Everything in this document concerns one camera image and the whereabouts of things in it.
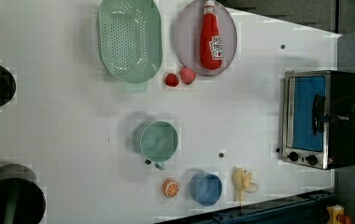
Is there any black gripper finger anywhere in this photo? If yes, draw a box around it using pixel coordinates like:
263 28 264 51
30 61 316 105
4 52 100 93
321 114 355 123

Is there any black toaster oven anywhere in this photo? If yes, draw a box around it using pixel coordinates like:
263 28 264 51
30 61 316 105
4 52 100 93
280 70 355 170

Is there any yellow red clamp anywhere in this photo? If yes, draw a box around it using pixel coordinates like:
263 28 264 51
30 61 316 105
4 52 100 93
327 204 352 224

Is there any yellow plush banana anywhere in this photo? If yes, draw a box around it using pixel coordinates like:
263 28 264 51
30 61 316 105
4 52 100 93
233 168 259 206

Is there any red plush ketchup bottle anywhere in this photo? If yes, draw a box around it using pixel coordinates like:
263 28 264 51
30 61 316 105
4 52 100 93
200 0 223 70

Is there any blue bowl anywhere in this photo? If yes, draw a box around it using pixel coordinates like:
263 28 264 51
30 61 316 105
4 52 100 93
190 172 222 206

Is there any pink plush strawberry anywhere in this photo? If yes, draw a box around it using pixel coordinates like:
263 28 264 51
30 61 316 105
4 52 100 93
180 66 196 85

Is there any red plush strawberry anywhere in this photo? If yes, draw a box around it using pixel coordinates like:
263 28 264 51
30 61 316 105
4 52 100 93
164 74 179 87

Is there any grey round plate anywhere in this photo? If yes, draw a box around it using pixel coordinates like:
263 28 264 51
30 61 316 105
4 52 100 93
174 0 237 76

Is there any orange slice toy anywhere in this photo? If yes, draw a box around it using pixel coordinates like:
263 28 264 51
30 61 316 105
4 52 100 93
163 178 179 198

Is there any green mug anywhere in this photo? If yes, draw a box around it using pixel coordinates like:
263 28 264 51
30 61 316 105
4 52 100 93
134 120 179 171

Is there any green perforated colander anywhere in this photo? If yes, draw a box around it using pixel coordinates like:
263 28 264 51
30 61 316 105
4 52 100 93
98 0 163 92

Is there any blue metal frame rail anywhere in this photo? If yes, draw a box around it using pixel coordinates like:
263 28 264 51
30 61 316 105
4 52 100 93
157 190 336 224

